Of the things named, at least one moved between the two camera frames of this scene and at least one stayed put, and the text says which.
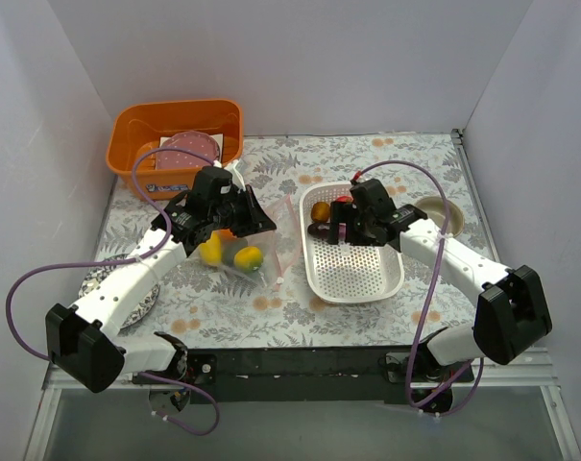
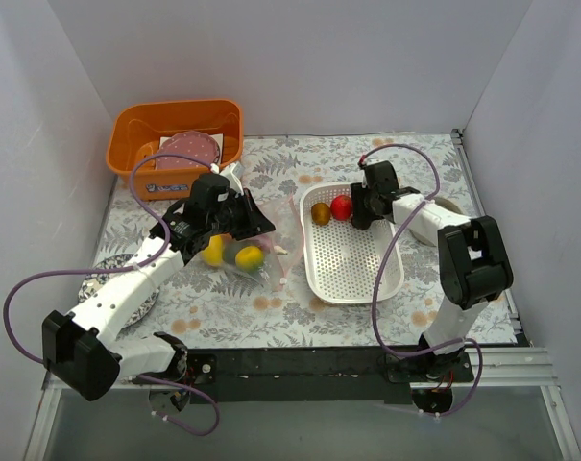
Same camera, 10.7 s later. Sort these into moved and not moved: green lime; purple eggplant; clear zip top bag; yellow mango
Moved: purple eggplant
Not moved: green lime; yellow mango; clear zip top bag
